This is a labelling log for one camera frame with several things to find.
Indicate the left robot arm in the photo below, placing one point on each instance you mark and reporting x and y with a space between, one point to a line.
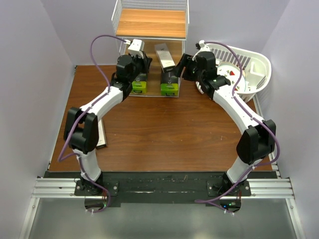
81 131

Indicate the silver box with H logo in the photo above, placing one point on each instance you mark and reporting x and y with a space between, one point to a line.
102 142

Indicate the black green razor box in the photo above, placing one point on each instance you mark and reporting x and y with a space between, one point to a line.
139 84
169 84

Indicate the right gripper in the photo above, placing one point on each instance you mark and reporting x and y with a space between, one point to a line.
187 61

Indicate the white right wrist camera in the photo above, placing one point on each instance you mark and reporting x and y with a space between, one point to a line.
201 47

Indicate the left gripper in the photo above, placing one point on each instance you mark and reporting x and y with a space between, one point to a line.
145 61

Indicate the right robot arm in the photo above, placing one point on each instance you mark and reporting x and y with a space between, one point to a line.
258 136

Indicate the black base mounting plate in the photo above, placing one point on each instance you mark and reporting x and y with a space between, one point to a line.
115 188

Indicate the watermelon pattern plate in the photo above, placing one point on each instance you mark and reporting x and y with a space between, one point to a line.
232 72

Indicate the white wire wooden shelf rack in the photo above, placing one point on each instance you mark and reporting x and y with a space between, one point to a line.
153 22

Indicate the white plastic dish basket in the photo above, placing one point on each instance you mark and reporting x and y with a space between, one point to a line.
256 66

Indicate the narrow silver razor box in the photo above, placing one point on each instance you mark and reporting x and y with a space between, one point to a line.
165 59

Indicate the aluminium frame rail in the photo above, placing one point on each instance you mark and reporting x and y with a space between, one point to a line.
164 135

